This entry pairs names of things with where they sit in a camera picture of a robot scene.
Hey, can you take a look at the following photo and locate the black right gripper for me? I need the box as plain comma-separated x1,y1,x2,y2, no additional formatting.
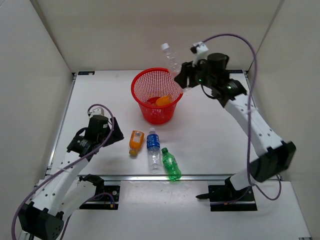
177,57,217,89

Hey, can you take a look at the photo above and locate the clear bottle white cap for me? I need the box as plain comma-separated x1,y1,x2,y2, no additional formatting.
160,43,188,94

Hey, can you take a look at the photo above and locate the clear bottle blue label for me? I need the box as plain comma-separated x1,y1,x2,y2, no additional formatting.
146,127,162,172

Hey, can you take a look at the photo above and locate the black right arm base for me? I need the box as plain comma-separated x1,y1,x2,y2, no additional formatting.
196,178,258,212

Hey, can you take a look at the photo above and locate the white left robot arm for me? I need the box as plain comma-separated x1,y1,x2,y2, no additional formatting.
15,114,124,240

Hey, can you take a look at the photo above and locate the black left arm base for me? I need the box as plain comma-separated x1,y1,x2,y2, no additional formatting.
78,174,121,210

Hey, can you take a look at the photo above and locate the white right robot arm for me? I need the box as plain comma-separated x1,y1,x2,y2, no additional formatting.
173,53,296,203

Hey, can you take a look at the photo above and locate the orange bottle in bin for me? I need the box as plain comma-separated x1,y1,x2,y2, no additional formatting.
155,94,173,107

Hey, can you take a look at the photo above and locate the red mesh bin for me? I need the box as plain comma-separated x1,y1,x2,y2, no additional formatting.
130,67,183,125

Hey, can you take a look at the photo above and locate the orange juice bottle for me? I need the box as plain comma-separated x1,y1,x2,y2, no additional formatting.
129,130,145,157

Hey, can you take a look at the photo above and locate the green plastic bottle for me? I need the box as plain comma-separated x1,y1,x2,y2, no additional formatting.
161,147,182,181

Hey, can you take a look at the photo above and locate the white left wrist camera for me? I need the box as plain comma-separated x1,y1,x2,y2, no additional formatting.
87,106,105,119

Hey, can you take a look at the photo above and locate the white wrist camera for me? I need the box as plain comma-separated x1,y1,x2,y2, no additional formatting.
190,41,209,67
87,106,105,119

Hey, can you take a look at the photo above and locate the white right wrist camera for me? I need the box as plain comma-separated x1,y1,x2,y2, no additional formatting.
190,41,209,67

